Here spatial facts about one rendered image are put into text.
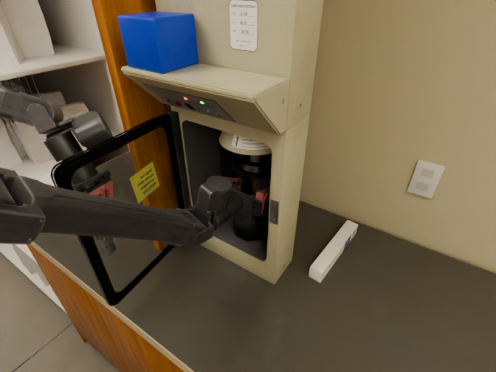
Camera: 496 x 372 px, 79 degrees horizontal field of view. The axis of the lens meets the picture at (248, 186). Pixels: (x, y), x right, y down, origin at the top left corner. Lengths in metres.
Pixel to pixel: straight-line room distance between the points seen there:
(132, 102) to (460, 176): 0.89
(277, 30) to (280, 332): 0.66
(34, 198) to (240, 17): 0.43
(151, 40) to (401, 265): 0.89
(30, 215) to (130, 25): 0.38
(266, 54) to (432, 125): 0.56
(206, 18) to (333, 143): 0.61
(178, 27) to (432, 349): 0.88
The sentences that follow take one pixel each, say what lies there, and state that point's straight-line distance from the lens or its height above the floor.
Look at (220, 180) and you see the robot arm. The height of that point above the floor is 1.29.
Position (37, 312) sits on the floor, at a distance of 2.34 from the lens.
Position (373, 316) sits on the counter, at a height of 0.94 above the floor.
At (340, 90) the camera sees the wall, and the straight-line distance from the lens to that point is 1.00.
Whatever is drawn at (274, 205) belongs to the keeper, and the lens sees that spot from 0.70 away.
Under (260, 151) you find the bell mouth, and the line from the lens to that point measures 0.70.
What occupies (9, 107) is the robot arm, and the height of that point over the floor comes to 1.45.
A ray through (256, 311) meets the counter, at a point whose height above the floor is 0.94.
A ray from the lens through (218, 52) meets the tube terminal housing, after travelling 0.64.
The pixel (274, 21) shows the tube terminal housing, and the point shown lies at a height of 1.60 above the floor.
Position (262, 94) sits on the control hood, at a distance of 0.49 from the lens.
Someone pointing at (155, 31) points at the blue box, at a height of 1.58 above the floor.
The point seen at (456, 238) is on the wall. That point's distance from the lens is 1.15.
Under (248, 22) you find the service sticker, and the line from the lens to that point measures 0.59.
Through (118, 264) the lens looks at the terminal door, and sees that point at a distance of 0.80.
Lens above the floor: 1.65
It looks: 35 degrees down
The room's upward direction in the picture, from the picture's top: straight up
